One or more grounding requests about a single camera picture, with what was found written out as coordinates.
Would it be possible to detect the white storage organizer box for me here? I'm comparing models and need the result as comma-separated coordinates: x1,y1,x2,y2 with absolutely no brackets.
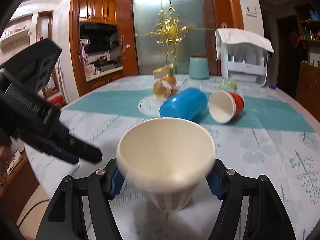
220,43,268,87

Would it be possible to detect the green paper cup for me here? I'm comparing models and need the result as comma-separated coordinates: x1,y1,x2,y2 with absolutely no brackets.
219,77,237,93

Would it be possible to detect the checkered paper cup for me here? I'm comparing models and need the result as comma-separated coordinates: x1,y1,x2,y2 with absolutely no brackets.
116,118,216,211

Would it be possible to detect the teal canister with brown lid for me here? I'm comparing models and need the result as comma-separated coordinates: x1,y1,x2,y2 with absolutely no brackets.
189,56,209,80

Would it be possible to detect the white cloth cover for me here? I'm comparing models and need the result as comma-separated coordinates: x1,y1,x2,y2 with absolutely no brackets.
215,28,274,60

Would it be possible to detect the gold ornament glass door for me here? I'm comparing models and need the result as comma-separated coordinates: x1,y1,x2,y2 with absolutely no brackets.
132,0,206,75

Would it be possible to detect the black cable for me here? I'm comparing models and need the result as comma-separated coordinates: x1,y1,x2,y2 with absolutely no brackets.
17,198,51,229

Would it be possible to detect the orange paper cup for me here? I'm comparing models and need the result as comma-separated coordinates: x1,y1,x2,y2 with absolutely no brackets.
152,74,177,99

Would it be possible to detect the wooden side cabinet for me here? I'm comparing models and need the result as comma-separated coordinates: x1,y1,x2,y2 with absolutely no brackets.
295,63,320,121

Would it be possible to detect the yellow tissue box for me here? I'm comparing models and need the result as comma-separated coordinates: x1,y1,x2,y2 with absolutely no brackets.
152,63,174,79

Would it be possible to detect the red lidded container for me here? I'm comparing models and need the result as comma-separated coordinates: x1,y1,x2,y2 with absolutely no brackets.
50,95,66,109

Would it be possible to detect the blue plastic cup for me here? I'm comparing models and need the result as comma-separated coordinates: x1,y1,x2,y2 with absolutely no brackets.
159,88,208,121

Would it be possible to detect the red paper cup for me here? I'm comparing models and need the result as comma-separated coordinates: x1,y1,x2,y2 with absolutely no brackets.
208,90,245,124

